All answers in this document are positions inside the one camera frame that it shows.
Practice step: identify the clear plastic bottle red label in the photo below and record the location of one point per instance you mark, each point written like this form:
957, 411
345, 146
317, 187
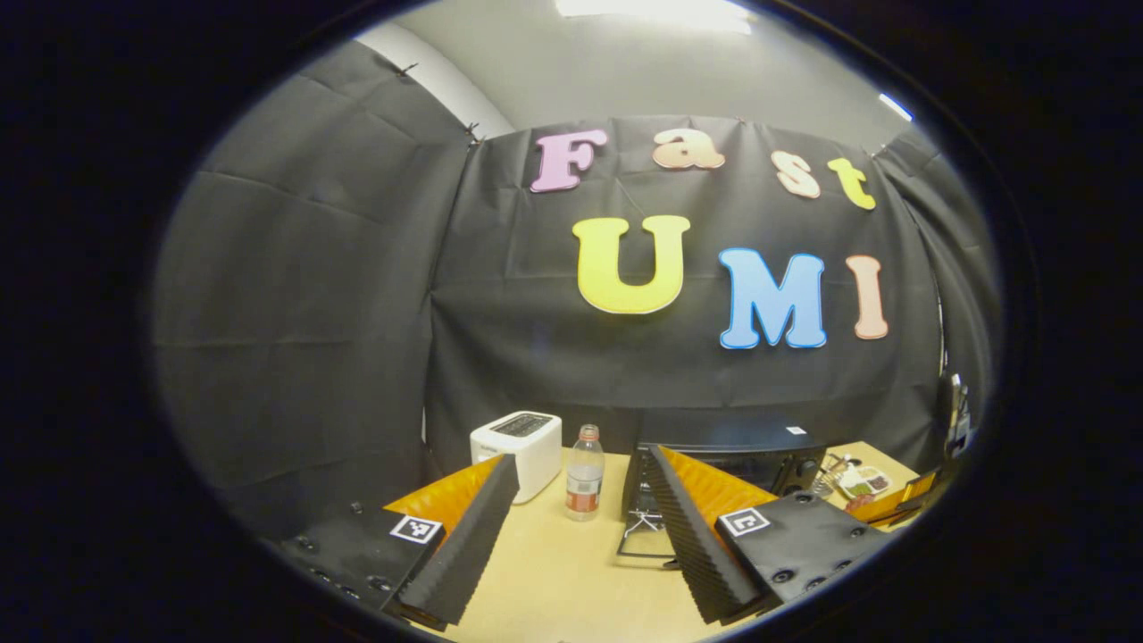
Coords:
585, 478

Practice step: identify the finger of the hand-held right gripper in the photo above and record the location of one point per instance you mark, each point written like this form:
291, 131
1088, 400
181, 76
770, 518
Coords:
904, 502

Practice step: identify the red roasted chicken wing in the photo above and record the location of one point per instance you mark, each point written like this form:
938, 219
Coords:
862, 502

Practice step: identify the large ceiling light panel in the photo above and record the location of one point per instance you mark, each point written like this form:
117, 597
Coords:
661, 11

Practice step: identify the black electric oven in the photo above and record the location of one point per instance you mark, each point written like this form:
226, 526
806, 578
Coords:
741, 442

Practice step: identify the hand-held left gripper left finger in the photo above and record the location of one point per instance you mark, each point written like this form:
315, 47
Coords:
464, 545

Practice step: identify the black backdrop cloth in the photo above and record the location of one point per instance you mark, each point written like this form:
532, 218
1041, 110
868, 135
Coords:
536, 357

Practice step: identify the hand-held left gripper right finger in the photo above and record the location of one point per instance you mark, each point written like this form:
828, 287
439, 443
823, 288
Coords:
692, 536

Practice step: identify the white divided dish of beans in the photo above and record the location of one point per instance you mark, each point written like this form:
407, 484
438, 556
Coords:
864, 482

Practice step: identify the white toaster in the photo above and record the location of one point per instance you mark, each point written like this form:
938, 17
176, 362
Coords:
522, 446

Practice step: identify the small ceiling light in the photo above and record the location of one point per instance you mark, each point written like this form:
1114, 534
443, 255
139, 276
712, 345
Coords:
896, 107

